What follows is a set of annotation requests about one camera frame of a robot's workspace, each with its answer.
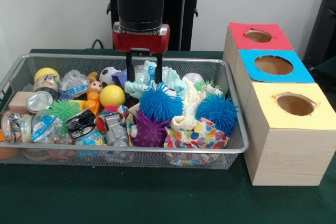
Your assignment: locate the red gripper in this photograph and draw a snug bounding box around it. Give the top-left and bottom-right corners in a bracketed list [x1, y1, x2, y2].
[112, 22, 171, 84]

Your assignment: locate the yellow smiley ball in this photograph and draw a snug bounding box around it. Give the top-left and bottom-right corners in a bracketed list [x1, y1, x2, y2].
[99, 84, 127, 108]

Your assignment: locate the silver mesh bin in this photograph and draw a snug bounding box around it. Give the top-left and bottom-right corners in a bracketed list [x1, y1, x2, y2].
[0, 53, 249, 170]

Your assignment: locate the wooden box with three holes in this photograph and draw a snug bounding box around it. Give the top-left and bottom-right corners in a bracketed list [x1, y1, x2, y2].
[222, 22, 336, 187]

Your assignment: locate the light blue knitted cloth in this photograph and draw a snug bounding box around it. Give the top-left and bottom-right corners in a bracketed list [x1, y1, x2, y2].
[123, 60, 187, 101]

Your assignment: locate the black and white soccer ball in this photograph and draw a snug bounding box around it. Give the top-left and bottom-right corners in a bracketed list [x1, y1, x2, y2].
[99, 66, 122, 88]

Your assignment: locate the blue spiky ball with eyes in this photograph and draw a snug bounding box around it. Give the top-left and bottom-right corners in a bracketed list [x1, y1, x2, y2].
[138, 81, 184, 124]

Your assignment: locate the white baseball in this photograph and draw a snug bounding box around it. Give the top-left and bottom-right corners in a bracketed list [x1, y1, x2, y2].
[182, 73, 205, 86]

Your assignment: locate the cream knitted cloth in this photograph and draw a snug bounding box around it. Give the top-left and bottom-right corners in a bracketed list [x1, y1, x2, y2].
[170, 77, 211, 132]

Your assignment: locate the purple spiky toy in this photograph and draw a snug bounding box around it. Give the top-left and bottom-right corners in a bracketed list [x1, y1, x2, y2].
[132, 110, 171, 148]

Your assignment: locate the polka dot cloth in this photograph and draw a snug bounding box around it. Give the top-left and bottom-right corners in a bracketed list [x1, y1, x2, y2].
[163, 118, 229, 149]

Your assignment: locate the green spiky ball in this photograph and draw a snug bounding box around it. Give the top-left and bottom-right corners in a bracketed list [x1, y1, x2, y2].
[47, 99, 82, 130]

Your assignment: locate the dark green table cloth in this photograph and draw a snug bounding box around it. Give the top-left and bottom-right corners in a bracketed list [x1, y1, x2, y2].
[0, 48, 336, 224]

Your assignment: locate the black cable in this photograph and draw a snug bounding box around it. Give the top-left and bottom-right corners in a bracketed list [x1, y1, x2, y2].
[90, 39, 106, 50]

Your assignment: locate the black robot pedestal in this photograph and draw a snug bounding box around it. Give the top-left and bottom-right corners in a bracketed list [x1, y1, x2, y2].
[101, 0, 212, 51]

